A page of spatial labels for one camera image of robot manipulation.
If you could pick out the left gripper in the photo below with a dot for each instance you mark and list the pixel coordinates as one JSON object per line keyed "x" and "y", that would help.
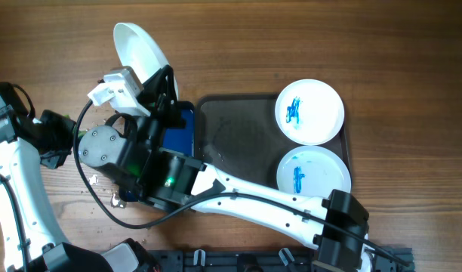
{"x": 66, "y": 128}

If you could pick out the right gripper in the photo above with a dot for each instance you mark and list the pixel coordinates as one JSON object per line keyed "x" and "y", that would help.
{"x": 161, "y": 97}

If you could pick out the white plate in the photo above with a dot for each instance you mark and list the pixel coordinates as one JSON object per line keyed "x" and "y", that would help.
{"x": 309, "y": 112}
{"x": 137, "y": 49}
{"x": 312, "y": 171}

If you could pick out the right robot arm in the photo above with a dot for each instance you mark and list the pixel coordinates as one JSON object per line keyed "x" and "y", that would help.
{"x": 128, "y": 150}

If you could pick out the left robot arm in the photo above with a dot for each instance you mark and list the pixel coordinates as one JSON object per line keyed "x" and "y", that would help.
{"x": 34, "y": 240}

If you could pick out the blue water tray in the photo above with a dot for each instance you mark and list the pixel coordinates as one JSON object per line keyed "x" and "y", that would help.
{"x": 178, "y": 136}

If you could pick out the dark brown serving tray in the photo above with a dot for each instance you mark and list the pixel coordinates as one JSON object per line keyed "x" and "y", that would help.
{"x": 238, "y": 134}

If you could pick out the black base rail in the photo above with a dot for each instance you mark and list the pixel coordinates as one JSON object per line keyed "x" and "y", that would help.
{"x": 300, "y": 260}

